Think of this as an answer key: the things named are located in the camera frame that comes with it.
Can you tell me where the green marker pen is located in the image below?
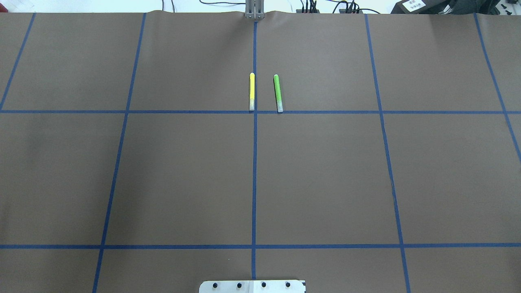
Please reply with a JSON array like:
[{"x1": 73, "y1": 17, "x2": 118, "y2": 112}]
[{"x1": 273, "y1": 74, "x2": 284, "y2": 113}]

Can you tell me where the yellow marker pen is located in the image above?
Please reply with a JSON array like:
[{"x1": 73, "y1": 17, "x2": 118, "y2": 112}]
[{"x1": 249, "y1": 72, "x2": 256, "y2": 111}]

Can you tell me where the labelled black box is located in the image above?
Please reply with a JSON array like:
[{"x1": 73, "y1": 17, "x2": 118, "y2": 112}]
[{"x1": 391, "y1": 0, "x2": 452, "y2": 14}]

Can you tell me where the brown paper table mat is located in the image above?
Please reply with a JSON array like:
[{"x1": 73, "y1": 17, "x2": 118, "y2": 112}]
[{"x1": 0, "y1": 11, "x2": 521, "y2": 293}]

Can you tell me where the white camera pole base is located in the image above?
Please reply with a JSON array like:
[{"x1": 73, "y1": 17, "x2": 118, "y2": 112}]
[{"x1": 199, "y1": 280, "x2": 306, "y2": 293}]

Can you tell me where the aluminium frame post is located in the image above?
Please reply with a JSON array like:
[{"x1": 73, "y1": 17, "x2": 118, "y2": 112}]
[{"x1": 245, "y1": 0, "x2": 265, "y2": 21}]

